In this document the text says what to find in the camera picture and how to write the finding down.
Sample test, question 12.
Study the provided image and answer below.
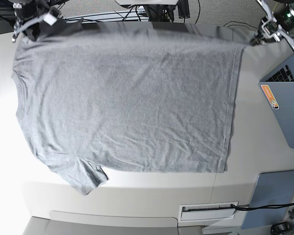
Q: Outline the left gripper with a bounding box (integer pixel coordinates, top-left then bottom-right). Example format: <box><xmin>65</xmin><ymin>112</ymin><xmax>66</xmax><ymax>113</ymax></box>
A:
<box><xmin>249</xmin><ymin>0</ymin><xmax>294</xmax><ymax>52</ymax></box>

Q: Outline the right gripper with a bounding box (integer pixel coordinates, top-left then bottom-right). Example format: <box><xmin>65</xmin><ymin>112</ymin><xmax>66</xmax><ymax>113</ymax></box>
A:
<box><xmin>11</xmin><ymin>9</ymin><xmax>46</xmax><ymax>42</ymax></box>

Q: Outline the grey T-shirt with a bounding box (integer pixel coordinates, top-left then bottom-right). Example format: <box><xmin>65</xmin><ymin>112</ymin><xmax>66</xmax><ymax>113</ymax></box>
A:
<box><xmin>12</xmin><ymin>23</ymin><xmax>244</xmax><ymax>195</ymax></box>

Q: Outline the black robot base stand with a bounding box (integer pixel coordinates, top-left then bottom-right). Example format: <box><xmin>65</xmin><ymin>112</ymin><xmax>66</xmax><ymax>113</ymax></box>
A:
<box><xmin>115</xmin><ymin>0</ymin><xmax>191</xmax><ymax>23</ymax></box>

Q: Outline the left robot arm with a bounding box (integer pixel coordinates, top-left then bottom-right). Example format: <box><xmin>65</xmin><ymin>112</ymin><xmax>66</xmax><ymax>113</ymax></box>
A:
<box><xmin>249</xmin><ymin>0</ymin><xmax>294</xmax><ymax>52</ymax></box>

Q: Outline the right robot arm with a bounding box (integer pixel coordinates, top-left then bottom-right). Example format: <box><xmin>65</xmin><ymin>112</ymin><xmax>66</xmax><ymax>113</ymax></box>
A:
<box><xmin>10</xmin><ymin>0</ymin><xmax>49</xmax><ymax>43</ymax></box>

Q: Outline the open silver laptop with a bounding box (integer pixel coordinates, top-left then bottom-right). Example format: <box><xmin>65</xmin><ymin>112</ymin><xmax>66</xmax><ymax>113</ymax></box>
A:
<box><xmin>260</xmin><ymin>55</ymin><xmax>294</xmax><ymax>83</ymax></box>

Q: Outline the blue laptop with stickers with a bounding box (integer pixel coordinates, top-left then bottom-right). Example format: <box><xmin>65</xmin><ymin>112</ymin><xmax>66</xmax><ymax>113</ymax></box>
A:
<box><xmin>259</xmin><ymin>82</ymin><xmax>294</xmax><ymax>149</ymax></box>

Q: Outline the blue-grey tablet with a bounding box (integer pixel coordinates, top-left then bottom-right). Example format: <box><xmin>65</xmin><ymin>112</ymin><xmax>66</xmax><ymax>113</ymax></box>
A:
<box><xmin>241</xmin><ymin>170</ymin><xmax>294</xmax><ymax>230</ymax></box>

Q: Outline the black device bottom right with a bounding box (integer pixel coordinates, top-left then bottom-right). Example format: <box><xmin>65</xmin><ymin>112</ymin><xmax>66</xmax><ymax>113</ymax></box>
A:
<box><xmin>270</xmin><ymin>221</ymin><xmax>294</xmax><ymax>235</ymax></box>

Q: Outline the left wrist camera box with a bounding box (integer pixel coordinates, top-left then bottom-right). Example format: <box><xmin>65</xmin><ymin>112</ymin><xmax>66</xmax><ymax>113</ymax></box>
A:
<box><xmin>261</xmin><ymin>18</ymin><xmax>278</xmax><ymax>38</ymax></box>

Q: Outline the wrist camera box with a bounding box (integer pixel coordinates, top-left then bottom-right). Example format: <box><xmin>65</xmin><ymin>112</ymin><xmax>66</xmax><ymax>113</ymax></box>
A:
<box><xmin>43</xmin><ymin>8</ymin><xmax>59</xmax><ymax>26</ymax></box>
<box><xmin>261</xmin><ymin>18</ymin><xmax>278</xmax><ymax>38</ymax></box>

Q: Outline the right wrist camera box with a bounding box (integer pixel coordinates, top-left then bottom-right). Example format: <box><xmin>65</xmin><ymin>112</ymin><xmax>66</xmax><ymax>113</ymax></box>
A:
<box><xmin>43</xmin><ymin>8</ymin><xmax>59</xmax><ymax>26</ymax></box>

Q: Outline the black cable on table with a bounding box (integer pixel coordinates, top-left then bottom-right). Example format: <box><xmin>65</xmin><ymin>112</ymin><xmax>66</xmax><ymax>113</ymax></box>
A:
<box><xmin>230</xmin><ymin>201</ymin><xmax>294</xmax><ymax>212</ymax></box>

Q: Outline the white cable grommet tray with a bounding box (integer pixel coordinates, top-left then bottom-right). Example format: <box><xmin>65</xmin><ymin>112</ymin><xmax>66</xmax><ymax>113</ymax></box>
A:
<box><xmin>178</xmin><ymin>201</ymin><xmax>239</xmax><ymax>222</ymax></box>

